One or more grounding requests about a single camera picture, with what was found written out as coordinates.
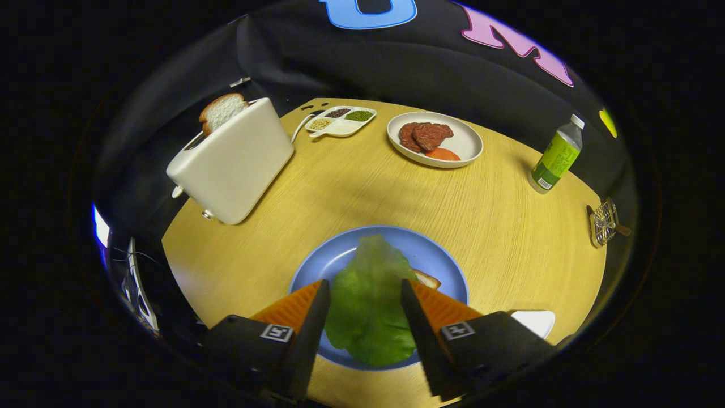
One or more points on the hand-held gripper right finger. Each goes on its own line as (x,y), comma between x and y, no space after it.
(422,340)

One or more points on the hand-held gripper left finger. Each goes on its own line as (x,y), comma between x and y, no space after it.
(308,340)

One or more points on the green lettuce leaf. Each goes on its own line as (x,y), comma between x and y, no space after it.
(368,306)

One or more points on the toasted white bread slice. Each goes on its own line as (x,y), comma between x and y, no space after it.
(222,110)

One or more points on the blue round plate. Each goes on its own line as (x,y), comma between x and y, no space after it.
(436,255)

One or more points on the small white square plate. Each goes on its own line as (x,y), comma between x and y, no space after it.
(535,322)

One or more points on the tomato slice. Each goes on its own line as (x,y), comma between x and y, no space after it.
(443,154)

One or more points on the white toaster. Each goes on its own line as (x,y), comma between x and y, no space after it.
(232,164)

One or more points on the beige round plate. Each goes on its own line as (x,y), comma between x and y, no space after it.
(467,141)

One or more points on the red meat slice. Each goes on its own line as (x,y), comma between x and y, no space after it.
(429,136)
(406,136)
(448,131)

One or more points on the white divided seed tray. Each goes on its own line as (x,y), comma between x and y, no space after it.
(342,127)

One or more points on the green label water bottle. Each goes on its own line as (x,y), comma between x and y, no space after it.
(555,158)

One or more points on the silver cloth clip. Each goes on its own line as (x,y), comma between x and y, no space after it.
(241,81)

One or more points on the black backdrop cloth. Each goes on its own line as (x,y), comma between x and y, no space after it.
(396,68)

